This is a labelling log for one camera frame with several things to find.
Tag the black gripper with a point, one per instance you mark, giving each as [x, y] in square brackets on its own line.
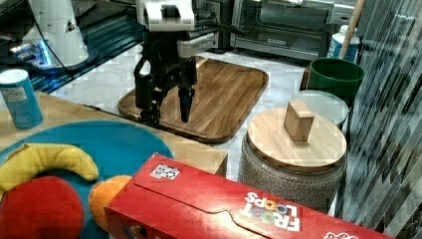
[159, 70]

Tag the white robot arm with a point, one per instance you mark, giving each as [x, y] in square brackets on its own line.
[174, 16]

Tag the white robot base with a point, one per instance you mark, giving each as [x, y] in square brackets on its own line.
[55, 41]

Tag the wooden cutting board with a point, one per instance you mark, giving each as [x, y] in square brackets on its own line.
[225, 93]

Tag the blue round plate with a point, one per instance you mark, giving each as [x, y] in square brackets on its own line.
[117, 148]

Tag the red Froot Loops box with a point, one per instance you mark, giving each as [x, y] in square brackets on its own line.
[167, 199]

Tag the orange plush fruit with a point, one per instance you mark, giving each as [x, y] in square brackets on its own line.
[101, 194]

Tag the wooden jar lid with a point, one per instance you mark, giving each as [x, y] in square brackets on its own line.
[297, 139]

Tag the silver toaster oven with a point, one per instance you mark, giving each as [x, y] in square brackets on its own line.
[290, 28]

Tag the blue cylindrical can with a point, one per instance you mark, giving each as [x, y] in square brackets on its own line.
[20, 99]

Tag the yellow plush banana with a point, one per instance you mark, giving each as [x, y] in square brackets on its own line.
[31, 159]

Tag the grey round plate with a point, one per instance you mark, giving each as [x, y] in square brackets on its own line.
[324, 104]

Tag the red plush apple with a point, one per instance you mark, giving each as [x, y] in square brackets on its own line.
[42, 208]

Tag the grey ceramic jar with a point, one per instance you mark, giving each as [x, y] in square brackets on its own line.
[315, 190]

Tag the green bowl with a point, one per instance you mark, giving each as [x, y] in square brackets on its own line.
[338, 77]

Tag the white blue bottle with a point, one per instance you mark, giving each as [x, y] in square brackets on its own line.
[336, 44]

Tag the wooden stick handle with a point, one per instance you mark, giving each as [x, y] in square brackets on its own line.
[351, 27]

